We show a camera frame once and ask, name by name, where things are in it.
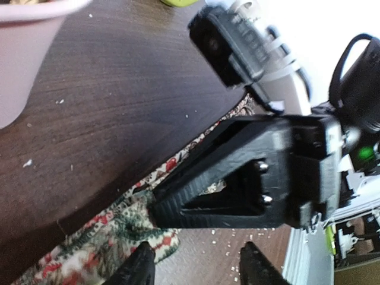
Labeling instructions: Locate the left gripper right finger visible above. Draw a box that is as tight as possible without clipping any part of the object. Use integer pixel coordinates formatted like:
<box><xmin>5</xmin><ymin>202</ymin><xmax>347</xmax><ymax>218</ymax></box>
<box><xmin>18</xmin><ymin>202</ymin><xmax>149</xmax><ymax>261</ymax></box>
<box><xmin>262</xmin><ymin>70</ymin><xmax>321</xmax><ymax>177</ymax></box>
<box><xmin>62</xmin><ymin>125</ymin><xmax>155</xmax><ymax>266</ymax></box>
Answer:
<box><xmin>239</xmin><ymin>242</ymin><xmax>289</xmax><ymax>285</ymax></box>

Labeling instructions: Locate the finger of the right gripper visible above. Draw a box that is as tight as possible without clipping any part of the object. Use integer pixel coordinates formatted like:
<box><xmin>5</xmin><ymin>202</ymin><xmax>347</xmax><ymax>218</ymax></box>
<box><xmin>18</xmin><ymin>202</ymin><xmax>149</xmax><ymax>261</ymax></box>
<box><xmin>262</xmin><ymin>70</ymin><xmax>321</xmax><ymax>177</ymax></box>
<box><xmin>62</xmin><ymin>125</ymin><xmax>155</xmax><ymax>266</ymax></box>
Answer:
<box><xmin>175</xmin><ymin>116</ymin><xmax>292</xmax><ymax>178</ymax></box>

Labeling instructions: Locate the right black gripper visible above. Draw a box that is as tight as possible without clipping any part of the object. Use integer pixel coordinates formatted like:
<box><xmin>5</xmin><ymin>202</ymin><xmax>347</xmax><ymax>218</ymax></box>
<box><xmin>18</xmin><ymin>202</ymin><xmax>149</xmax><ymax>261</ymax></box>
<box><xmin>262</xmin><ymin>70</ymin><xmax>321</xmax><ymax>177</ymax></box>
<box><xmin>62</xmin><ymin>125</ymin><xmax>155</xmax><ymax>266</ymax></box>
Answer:
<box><xmin>150</xmin><ymin>115</ymin><xmax>343</xmax><ymax>229</ymax></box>

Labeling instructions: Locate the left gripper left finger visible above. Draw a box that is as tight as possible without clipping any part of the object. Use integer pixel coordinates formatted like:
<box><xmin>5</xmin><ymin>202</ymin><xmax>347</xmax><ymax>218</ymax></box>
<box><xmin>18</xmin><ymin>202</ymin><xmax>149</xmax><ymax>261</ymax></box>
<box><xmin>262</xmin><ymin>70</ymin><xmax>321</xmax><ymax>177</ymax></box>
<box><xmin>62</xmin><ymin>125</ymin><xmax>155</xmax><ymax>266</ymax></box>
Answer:
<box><xmin>103</xmin><ymin>241</ymin><xmax>156</xmax><ymax>285</ymax></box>

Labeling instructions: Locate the floral paisley tie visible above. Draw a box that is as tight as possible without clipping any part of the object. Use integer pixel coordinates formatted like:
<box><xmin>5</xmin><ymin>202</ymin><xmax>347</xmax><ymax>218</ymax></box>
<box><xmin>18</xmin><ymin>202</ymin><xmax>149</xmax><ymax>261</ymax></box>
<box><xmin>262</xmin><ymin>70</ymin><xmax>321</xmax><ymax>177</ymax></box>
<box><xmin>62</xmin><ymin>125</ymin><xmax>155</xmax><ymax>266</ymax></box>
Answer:
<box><xmin>11</xmin><ymin>93</ymin><xmax>256</xmax><ymax>285</ymax></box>

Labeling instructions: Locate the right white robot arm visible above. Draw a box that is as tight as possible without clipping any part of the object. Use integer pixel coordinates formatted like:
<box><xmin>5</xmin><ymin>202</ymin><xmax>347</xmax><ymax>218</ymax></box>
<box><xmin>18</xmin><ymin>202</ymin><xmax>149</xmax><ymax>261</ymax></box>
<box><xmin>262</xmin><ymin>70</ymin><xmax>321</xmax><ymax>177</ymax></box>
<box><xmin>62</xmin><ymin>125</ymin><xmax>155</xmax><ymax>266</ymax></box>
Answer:
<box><xmin>150</xmin><ymin>34</ymin><xmax>379</xmax><ymax>230</ymax></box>

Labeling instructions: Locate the lime green bowl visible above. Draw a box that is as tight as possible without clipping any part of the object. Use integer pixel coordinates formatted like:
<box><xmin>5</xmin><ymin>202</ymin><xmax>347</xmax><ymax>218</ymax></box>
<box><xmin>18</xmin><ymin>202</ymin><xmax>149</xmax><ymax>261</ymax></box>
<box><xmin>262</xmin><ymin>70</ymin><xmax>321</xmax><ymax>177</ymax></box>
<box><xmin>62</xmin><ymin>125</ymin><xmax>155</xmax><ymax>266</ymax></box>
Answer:
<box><xmin>160</xmin><ymin>0</ymin><xmax>198</xmax><ymax>8</ymax></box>

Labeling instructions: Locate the pink divided organizer box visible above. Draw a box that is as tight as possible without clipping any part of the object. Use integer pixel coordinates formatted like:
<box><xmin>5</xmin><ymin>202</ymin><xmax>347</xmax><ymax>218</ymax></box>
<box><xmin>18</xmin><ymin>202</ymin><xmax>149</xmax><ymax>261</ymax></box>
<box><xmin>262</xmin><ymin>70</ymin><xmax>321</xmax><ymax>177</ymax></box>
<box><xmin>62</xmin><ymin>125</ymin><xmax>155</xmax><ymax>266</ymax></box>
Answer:
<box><xmin>1</xmin><ymin>0</ymin><xmax>90</xmax><ymax>128</ymax></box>

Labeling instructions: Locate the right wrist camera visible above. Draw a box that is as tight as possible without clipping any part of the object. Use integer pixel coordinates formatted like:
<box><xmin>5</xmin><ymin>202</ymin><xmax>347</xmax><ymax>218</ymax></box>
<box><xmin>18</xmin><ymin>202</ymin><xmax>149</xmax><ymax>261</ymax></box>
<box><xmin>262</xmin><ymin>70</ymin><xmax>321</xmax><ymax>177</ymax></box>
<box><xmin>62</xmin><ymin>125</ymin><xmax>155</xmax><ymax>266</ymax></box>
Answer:
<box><xmin>188</xmin><ymin>5</ymin><xmax>284</xmax><ymax>115</ymax></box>

